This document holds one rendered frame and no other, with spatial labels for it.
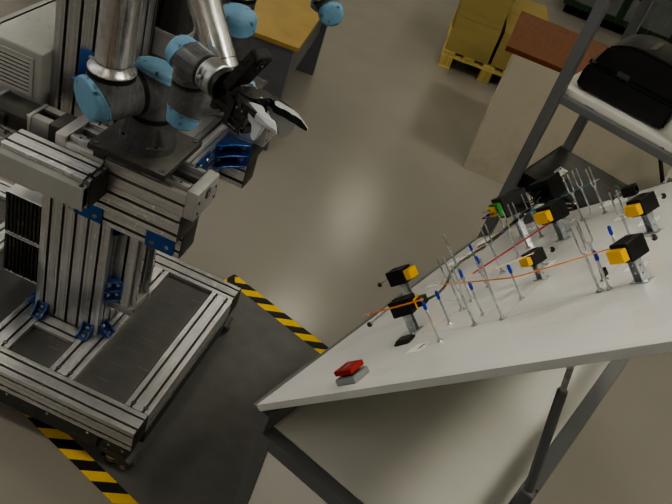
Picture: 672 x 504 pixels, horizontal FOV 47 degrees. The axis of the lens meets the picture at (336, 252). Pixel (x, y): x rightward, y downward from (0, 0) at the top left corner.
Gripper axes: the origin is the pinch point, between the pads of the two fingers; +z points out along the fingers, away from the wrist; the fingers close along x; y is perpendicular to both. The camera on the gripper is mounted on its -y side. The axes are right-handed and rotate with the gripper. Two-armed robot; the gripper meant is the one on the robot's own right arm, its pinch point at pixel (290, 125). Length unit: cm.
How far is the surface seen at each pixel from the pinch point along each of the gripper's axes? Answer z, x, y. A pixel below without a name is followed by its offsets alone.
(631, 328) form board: 70, -15, -2
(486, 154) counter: -95, -330, 100
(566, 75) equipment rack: -1, -123, -9
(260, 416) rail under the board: 15, -11, 72
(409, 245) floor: -67, -226, 129
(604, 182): 18, -162, 24
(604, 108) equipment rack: 13, -128, -5
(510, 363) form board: 58, -9, 15
